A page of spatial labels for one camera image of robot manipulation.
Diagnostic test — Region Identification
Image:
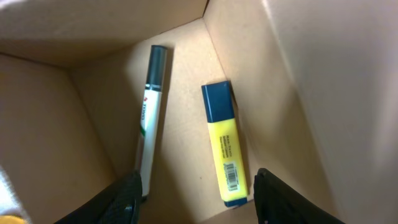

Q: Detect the brown cardboard box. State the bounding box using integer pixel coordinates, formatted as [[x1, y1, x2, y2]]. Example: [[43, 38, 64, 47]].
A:
[[1, 1, 397, 223]]

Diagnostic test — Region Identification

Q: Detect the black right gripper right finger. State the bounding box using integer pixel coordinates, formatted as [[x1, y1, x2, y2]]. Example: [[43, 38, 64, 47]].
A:
[[254, 168, 343, 224]]

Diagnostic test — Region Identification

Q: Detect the yellow highlighter blue cap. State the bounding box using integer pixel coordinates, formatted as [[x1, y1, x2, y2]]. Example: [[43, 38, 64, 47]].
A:
[[201, 80, 249, 207]]

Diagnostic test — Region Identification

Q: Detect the white black-capped marker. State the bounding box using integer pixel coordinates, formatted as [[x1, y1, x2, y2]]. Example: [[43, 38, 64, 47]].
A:
[[135, 45, 167, 199]]

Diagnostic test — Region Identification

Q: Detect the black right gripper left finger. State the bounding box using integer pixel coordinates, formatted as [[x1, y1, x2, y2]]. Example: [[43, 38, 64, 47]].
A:
[[57, 171, 142, 224]]

